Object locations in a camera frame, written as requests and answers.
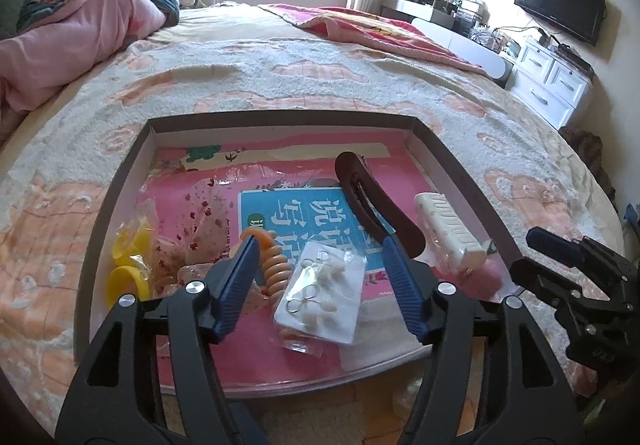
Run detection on pink and blue book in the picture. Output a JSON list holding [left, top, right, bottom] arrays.
[[145, 140, 503, 383]]

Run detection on green headboard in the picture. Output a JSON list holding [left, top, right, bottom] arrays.
[[0, 0, 32, 42]]

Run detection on brown cloth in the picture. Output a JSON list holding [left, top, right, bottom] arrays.
[[556, 125, 619, 217]]

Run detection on clear bag of pearl earrings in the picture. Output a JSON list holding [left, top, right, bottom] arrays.
[[271, 240, 369, 357]]

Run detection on cream hair claw clip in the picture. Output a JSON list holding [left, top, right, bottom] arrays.
[[413, 192, 489, 272]]

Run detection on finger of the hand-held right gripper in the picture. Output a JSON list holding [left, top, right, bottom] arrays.
[[510, 257, 603, 326], [525, 226, 640, 286]]

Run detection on white drawer cabinet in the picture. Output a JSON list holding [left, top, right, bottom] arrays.
[[506, 36, 597, 132]]

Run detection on red patterned blanket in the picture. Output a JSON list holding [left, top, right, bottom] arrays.
[[259, 2, 494, 77]]

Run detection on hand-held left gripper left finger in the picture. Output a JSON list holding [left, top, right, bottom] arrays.
[[55, 237, 263, 445]]

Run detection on white desk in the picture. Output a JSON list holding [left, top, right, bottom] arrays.
[[381, 0, 514, 87]]

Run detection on black set-top box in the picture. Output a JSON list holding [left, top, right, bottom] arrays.
[[554, 44, 597, 77]]

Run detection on black flat television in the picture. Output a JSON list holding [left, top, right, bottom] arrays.
[[514, 0, 608, 47]]

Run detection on brown oval hair clip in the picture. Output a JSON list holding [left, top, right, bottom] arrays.
[[334, 151, 427, 259]]

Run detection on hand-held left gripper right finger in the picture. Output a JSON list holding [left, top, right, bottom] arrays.
[[382, 235, 586, 445]]

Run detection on yellow plastic hair rings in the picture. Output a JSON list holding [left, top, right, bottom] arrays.
[[109, 220, 154, 312]]

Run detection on dark shallow cardboard box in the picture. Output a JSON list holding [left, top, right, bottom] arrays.
[[74, 114, 522, 399]]

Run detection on orange spiral hair clip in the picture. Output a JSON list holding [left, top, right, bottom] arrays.
[[239, 229, 297, 297]]

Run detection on pink quilt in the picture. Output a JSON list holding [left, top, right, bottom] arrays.
[[0, 0, 169, 114]]

